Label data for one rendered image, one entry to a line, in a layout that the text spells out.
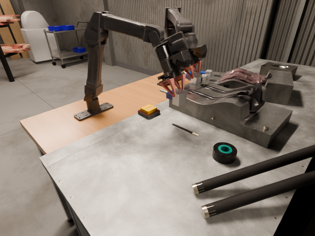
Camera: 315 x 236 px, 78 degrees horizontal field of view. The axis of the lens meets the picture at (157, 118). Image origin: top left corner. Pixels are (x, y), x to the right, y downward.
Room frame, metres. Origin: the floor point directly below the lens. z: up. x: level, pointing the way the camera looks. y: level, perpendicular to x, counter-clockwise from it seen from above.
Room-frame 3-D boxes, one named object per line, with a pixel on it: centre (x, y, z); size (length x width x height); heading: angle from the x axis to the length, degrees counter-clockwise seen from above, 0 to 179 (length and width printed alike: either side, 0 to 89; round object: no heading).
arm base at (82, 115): (0.90, 0.33, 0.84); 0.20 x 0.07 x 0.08; 135
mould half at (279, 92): (1.14, -0.53, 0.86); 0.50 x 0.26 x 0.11; 61
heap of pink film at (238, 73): (1.14, -0.52, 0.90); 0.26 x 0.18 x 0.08; 61
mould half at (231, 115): (0.84, -0.33, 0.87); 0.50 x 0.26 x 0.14; 43
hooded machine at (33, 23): (5.64, 3.10, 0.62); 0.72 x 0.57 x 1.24; 136
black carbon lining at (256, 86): (0.85, -0.33, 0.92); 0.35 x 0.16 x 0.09; 43
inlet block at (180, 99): (0.78, -0.06, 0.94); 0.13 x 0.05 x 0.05; 44
